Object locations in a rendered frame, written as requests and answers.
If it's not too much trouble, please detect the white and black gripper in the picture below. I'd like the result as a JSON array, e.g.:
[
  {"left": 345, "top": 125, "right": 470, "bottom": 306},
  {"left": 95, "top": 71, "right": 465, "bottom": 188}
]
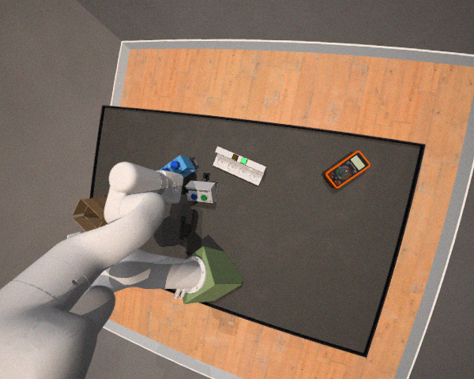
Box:
[{"left": 158, "top": 171, "right": 189, "bottom": 204}]

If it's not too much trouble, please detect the orange digital multimeter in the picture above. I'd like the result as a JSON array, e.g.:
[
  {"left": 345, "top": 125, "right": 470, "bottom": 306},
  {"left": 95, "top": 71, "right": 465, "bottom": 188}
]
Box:
[{"left": 324, "top": 151, "right": 370, "bottom": 189}]

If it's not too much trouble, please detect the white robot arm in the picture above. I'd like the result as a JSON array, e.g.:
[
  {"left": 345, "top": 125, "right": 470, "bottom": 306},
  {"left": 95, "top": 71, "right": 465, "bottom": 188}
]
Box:
[{"left": 0, "top": 162, "right": 207, "bottom": 379}]

